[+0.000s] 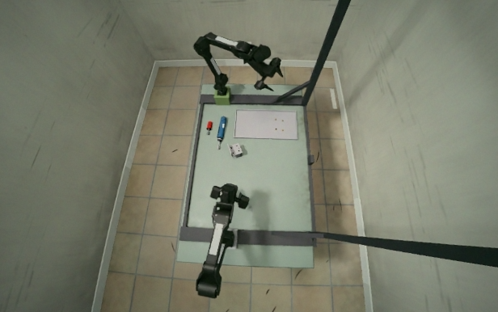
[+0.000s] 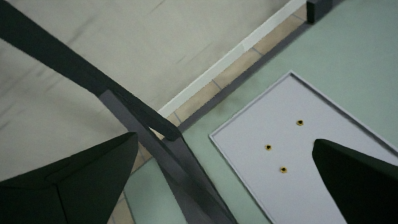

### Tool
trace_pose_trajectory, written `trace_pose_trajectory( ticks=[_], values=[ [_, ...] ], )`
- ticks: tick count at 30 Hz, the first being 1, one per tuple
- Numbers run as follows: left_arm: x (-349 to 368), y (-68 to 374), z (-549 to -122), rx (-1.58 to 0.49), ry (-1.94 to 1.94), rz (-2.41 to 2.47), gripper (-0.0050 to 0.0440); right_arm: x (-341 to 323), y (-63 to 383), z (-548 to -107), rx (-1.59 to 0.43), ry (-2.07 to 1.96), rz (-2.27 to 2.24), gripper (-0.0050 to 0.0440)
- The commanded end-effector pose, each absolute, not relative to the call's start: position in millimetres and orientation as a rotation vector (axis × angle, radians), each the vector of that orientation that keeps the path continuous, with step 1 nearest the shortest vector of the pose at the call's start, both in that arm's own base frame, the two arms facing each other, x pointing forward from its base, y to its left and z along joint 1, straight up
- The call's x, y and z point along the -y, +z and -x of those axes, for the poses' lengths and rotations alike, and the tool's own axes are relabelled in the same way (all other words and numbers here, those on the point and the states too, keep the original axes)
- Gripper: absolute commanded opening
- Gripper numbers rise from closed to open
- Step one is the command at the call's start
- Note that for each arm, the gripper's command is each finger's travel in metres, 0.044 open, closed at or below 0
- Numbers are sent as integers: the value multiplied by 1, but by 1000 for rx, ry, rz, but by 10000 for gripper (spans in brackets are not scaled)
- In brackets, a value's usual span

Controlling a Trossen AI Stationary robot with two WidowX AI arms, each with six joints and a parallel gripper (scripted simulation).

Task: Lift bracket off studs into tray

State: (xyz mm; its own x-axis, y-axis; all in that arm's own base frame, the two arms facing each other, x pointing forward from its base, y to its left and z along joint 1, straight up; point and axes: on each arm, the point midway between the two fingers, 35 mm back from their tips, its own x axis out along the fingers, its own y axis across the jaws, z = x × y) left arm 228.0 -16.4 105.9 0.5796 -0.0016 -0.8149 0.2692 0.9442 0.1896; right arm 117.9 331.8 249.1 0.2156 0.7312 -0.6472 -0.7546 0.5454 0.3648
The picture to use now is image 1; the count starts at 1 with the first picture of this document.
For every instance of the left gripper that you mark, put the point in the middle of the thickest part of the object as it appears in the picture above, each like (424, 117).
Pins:
(241, 199)

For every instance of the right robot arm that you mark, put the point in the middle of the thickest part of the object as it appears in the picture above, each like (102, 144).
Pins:
(240, 49)

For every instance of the blue cordless screwdriver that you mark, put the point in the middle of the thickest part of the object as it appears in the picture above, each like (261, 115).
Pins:
(221, 130)

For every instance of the white metal bracket with holes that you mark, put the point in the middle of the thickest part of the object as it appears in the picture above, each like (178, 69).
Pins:
(235, 148)

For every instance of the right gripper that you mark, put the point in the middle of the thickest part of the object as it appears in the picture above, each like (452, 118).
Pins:
(260, 84)

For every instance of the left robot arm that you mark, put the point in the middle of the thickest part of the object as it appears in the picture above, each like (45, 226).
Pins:
(207, 283)

